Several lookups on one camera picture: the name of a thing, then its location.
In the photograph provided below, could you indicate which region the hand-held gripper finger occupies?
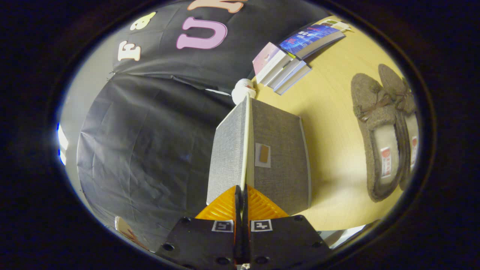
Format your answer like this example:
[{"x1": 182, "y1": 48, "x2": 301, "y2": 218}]
[
  {"x1": 155, "y1": 185, "x2": 242, "y2": 269},
  {"x1": 242, "y1": 184, "x2": 333, "y2": 270}
]

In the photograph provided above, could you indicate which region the grey fabric storage box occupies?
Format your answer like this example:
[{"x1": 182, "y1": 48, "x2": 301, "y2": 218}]
[{"x1": 206, "y1": 94, "x2": 312, "y2": 217}]

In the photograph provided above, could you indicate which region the brown fuzzy shoe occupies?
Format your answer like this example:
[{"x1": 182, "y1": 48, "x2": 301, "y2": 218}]
[
  {"x1": 378, "y1": 64, "x2": 419, "y2": 191},
  {"x1": 351, "y1": 73, "x2": 407, "y2": 203}
]

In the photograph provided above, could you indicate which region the black backdrop cloth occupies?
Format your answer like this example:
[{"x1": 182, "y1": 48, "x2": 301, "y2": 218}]
[{"x1": 77, "y1": 0, "x2": 330, "y2": 252}]

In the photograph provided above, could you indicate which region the white plush toy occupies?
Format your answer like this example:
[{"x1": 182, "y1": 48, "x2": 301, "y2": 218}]
[{"x1": 231, "y1": 78, "x2": 258, "y2": 106}]

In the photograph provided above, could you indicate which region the pale blue book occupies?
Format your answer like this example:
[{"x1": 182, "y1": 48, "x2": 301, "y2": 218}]
[{"x1": 274, "y1": 63, "x2": 312, "y2": 96}]

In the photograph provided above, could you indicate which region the white book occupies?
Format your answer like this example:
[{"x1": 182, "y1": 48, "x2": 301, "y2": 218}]
[{"x1": 268, "y1": 57, "x2": 301, "y2": 89}]

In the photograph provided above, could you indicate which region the pink cover book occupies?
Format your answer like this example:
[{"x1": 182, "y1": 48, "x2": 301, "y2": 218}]
[{"x1": 252, "y1": 42, "x2": 290, "y2": 85}]

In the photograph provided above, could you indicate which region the dark blue cover book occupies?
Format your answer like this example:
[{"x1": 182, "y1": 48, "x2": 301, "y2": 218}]
[{"x1": 278, "y1": 24, "x2": 346, "y2": 60}]

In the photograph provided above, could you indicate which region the white colour swatch card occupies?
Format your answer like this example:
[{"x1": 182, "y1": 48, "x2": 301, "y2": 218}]
[{"x1": 324, "y1": 19, "x2": 351, "y2": 33}]

